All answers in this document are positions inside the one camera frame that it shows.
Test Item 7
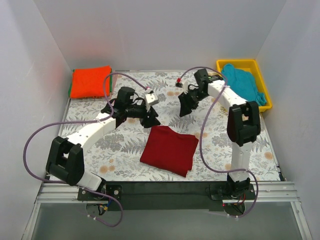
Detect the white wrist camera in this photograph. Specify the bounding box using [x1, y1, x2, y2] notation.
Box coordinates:
[175, 78, 189, 94]
[144, 90, 159, 106]

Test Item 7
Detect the folded pink t-shirt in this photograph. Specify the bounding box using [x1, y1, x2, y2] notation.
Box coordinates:
[103, 71, 118, 100]

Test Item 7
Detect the folded orange t-shirt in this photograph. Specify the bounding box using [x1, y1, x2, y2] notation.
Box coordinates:
[68, 65, 112, 99]

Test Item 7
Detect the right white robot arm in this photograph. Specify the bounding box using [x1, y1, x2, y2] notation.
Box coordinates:
[175, 66, 261, 199]

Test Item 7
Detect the purple cable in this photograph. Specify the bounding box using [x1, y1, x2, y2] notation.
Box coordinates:
[176, 65, 261, 218]
[23, 72, 125, 228]

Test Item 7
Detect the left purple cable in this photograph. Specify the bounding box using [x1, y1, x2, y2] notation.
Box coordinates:
[23, 72, 125, 228]

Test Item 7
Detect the dark red t-shirt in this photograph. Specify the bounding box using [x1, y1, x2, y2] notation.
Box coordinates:
[140, 126, 199, 178]

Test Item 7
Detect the floral patterned table mat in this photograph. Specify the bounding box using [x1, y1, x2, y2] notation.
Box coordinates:
[49, 70, 281, 182]

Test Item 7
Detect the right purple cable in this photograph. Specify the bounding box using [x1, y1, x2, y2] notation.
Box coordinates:
[176, 65, 261, 218]

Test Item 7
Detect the teal t-shirt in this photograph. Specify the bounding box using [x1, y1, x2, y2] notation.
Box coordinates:
[221, 63, 267, 106]

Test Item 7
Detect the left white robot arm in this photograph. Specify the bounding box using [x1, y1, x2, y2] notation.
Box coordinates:
[46, 86, 160, 200]

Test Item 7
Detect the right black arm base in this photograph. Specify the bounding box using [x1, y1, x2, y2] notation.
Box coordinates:
[205, 177, 256, 200]

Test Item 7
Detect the yellow plastic bin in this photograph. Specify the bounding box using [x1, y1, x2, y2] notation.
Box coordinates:
[216, 58, 273, 113]

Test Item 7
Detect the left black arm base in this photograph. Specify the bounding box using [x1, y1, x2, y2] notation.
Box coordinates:
[77, 183, 123, 201]

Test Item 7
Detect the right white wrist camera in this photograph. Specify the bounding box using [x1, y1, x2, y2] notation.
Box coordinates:
[175, 78, 189, 94]

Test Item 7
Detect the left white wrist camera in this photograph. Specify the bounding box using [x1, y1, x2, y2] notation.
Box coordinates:
[144, 90, 159, 106]

